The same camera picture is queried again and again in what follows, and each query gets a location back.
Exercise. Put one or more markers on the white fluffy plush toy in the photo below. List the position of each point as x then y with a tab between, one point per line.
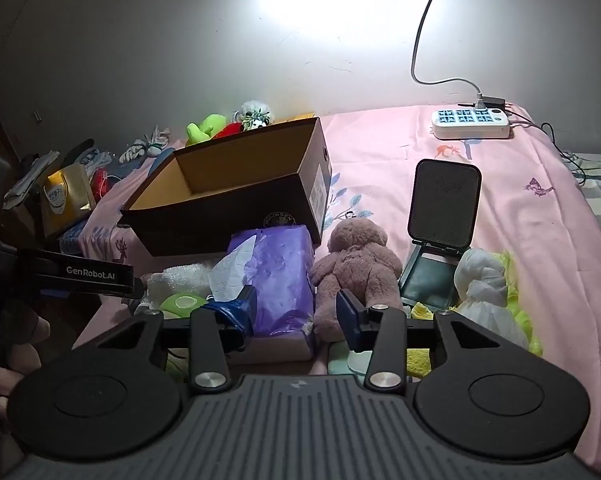
175	277

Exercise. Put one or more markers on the panda plush toy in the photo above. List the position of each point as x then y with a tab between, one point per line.
253	114

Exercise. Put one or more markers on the stack of newspapers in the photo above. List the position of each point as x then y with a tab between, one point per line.
30	177

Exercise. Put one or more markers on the brown cardboard box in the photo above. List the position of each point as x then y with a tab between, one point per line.
220	170

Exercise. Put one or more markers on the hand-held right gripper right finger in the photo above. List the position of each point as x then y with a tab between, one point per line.
348	317

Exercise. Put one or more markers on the pale green cloth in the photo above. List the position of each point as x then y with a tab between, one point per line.
340	362

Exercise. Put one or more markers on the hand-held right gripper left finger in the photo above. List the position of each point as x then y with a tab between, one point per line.
248	307

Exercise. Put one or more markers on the white power strip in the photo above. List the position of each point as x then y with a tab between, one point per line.
470	125

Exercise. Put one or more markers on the red plush toy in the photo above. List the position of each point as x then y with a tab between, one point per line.
228	131

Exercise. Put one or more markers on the yellow-green cloth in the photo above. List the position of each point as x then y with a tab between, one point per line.
523	310

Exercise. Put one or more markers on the lime green plush toy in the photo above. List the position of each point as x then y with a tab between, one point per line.
205	127

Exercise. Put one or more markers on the person's left hand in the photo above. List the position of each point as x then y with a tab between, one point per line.
8	377

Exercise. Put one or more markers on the white plastic bag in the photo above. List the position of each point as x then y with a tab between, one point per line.
480	280

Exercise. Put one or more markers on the white knotted gloves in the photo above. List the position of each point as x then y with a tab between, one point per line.
145	147

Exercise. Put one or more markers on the red pouch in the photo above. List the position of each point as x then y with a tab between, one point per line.
100	184

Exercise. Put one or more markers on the black charger plug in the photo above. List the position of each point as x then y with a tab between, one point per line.
493	102

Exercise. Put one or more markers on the purple tissue pack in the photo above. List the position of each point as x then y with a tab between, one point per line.
280	270

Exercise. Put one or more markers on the green smiling plush toy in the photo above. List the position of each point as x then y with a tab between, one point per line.
180	305

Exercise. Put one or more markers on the open dark green case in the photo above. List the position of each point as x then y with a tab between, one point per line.
445	200

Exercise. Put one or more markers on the yellow bag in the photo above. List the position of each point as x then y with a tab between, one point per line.
63	197

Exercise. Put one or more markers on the brown teddy bear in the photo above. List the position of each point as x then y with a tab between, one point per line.
355	265

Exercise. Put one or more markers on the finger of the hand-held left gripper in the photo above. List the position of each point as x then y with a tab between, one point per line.
85	272

